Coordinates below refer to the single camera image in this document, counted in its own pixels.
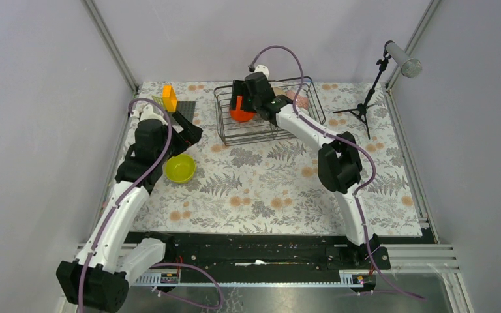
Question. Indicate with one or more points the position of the black mat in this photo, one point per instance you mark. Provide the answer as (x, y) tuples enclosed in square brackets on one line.
[(186, 109)]

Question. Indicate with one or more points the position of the yellow plastic bowl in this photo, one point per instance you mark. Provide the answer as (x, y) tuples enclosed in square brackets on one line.
[(180, 169)]

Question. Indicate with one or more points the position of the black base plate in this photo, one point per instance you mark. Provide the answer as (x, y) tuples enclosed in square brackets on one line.
[(259, 258)]

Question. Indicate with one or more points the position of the beige ceramic bowl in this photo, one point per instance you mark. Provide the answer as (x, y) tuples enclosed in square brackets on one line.
[(278, 91)]

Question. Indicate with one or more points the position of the floral tablecloth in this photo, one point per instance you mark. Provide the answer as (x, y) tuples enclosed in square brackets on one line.
[(273, 186)]

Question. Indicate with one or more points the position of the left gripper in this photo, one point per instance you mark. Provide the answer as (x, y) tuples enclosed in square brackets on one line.
[(190, 135)]

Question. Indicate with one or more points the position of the orange plastic bowl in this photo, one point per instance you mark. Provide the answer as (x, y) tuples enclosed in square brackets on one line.
[(238, 114)]

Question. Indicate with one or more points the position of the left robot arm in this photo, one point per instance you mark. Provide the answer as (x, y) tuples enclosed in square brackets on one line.
[(99, 277)]

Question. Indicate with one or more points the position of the pink patterned bowl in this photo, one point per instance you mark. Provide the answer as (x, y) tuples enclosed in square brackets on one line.
[(302, 101)]

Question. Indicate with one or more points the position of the green mesh piece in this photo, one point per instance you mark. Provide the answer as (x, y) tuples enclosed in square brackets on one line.
[(158, 100)]

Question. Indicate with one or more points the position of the orange plastic block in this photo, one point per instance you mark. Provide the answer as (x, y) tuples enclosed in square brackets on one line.
[(169, 99)]

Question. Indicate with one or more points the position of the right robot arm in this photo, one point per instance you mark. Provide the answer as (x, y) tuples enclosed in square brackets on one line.
[(339, 163)]

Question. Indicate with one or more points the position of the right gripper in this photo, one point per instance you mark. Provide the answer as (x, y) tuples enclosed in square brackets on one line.
[(239, 88)]

